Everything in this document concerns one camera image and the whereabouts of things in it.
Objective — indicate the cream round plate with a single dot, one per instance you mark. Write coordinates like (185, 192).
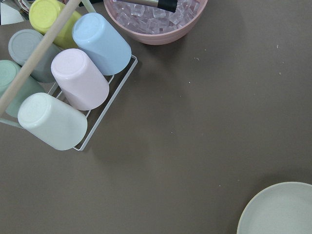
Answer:
(283, 208)

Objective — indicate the pink plastic cup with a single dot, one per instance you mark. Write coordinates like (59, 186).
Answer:
(80, 80)

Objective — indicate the white plastic cup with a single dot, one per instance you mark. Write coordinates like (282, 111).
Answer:
(56, 123)

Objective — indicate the pink bowl with ice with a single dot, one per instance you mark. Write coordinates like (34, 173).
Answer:
(154, 26)

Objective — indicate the blue plastic cup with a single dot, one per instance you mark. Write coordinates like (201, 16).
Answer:
(108, 50)

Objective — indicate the grey plastic cup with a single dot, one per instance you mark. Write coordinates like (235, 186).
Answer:
(22, 44)

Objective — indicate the yellow plastic cup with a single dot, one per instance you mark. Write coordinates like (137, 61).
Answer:
(43, 14)

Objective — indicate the green plastic cup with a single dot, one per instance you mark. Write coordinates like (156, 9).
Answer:
(8, 71)

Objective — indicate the white wire cup rack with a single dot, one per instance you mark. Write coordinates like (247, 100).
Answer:
(107, 100)

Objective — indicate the wooden rack handle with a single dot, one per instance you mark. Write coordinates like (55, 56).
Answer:
(37, 54)

